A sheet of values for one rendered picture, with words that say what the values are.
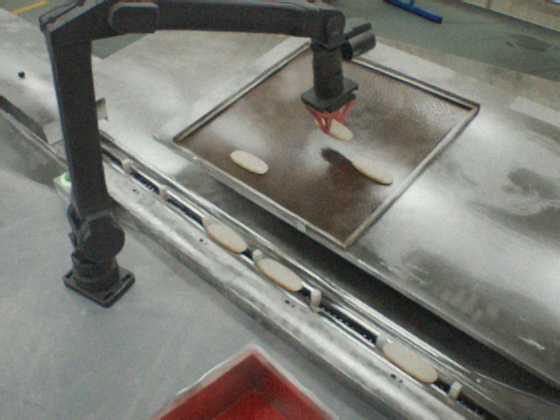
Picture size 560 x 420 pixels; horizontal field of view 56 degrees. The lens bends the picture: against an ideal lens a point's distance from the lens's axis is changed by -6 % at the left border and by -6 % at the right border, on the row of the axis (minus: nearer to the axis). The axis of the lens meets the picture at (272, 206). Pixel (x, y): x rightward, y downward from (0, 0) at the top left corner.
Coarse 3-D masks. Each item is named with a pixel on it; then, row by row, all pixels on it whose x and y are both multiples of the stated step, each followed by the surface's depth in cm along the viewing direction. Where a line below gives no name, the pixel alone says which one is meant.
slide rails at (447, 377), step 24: (120, 168) 125; (144, 168) 125; (168, 192) 118; (216, 216) 112; (312, 288) 98; (360, 312) 93; (360, 336) 90; (384, 360) 86; (432, 360) 86; (432, 384) 82; (456, 408) 79; (504, 408) 78
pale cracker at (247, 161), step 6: (234, 156) 119; (240, 156) 118; (246, 156) 118; (252, 156) 118; (234, 162) 119; (240, 162) 117; (246, 162) 117; (252, 162) 116; (258, 162) 116; (246, 168) 116; (252, 168) 115; (258, 168) 115; (264, 168) 115
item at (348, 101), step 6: (348, 96) 107; (354, 96) 108; (336, 102) 106; (342, 102) 107; (348, 102) 108; (354, 102) 110; (330, 108) 106; (336, 108) 106; (348, 108) 110; (336, 114) 114; (342, 114) 113; (336, 120) 116; (342, 120) 114
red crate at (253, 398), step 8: (248, 392) 85; (256, 392) 85; (240, 400) 84; (248, 400) 84; (256, 400) 84; (264, 400) 84; (232, 408) 83; (240, 408) 83; (248, 408) 83; (256, 408) 83; (264, 408) 83; (272, 408) 83; (216, 416) 82; (224, 416) 82; (232, 416) 82; (240, 416) 82; (248, 416) 82; (256, 416) 82; (264, 416) 82; (272, 416) 82; (280, 416) 82
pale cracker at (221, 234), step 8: (216, 224) 109; (208, 232) 108; (216, 232) 107; (224, 232) 107; (232, 232) 108; (216, 240) 107; (224, 240) 106; (232, 240) 106; (240, 240) 106; (232, 248) 105; (240, 248) 104
